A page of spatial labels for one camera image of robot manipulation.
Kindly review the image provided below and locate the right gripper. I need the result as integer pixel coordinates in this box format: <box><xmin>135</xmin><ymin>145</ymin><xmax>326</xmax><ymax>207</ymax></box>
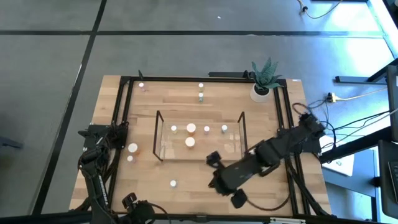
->
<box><xmin>206</xmin><ymin>151</ymin><xmax>270</xmax><ymax>195</ymax></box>

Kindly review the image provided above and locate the green plant in white pot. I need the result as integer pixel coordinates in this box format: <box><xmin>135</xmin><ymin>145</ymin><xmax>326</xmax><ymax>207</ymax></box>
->
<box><xmin>249</xmin><ymin>57</ymin><xmax>283</xmax><ymax>103</ymax></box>

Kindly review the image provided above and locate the long black bar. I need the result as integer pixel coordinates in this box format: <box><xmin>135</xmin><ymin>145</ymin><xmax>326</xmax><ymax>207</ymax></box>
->
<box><xmin>208</xmin><ymin>71</ymin><xmax>253</xmax><ymax>78</ymax></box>

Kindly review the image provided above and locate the grey desk panel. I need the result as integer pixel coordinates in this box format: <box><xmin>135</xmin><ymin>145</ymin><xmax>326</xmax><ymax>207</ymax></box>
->
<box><xmin>322</xmin><ymin>148</ymin><xmax>381</xmax><ymax>198</ymax></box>

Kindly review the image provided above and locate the black desk beam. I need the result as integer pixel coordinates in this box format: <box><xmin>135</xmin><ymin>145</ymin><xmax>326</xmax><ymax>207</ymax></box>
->
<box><xmin>319</xmin><ymin>126</ymin><xmax>393</xmax><ymax>165</ymax></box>

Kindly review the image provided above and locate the grey floor object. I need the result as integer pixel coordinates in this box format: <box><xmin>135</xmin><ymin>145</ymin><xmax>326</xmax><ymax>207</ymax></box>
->
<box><xmin>0</xmin><ymin>136</ymin><xmax>24</xmax><ymax>151</ymax></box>

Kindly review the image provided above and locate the black desk leg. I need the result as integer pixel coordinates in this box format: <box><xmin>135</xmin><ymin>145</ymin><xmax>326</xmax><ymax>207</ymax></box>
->
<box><xmin>335</xmin><ymin>57</ymin><xmax>398</xmax><ymax>85</ymax></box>

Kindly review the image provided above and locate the black monitor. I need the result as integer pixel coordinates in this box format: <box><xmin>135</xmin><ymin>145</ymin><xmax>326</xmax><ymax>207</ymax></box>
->
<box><xmin>386</xmin><ymin>64</ymin><xmax>398</xmax><ymax>143</ymax></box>

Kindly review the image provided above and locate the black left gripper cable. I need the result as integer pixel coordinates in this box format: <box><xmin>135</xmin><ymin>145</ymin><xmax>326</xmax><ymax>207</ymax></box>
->
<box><xmin>149</xmin><ymin>202</ymin><xmax>172</xmax><ymax>224</ymax></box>

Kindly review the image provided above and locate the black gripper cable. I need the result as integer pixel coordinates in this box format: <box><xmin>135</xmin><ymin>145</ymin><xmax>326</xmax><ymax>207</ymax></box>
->
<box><xmin>149</xmin><ymin>202</ymin><xmax>172</xmax><ymax>224</ymax></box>
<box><xmin>245</xmin><ymin>186</ymin><xmax>293</xmax><ymax>212</ymax></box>

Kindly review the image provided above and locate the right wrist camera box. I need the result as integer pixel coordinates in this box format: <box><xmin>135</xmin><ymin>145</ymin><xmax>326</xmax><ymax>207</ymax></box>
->
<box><xmin>230</xmin><ymin>189</ymin><xmax>249</xmax><ymax>209</ymax></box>

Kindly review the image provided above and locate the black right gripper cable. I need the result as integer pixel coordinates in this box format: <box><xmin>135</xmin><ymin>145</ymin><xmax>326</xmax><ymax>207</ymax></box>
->
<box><xmin>245</xmin><ymin>186</ymin><xmax>293</xmax><ymax>212</ymax></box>

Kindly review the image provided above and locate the silver metal bracket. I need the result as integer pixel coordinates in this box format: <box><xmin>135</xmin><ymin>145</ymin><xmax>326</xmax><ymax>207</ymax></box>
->
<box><xmin>269</xmin><ymin>217</ymin><xmax>307</xmax><ymax>224</ymax></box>

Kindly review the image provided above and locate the yellow extension cable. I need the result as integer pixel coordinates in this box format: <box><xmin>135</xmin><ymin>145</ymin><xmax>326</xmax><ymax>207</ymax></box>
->
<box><xmin>326</xmin><ymin>86</ymin><xmax>389</xmax><ymax>103</ymax></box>

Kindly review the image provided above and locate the black floor cable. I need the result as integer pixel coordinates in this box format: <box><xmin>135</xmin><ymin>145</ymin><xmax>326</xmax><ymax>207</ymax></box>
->
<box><xmin>323</xmin><ymin>108</ymin><xmax>392</xmax><ymax>141</ymax></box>

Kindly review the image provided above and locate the yellowish cable with black plug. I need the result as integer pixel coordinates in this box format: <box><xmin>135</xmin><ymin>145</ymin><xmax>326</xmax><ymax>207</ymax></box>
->
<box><xmin>297</xmin><ymin>0</ymin><xmax>345</xmax><ymax>20</ymax></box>

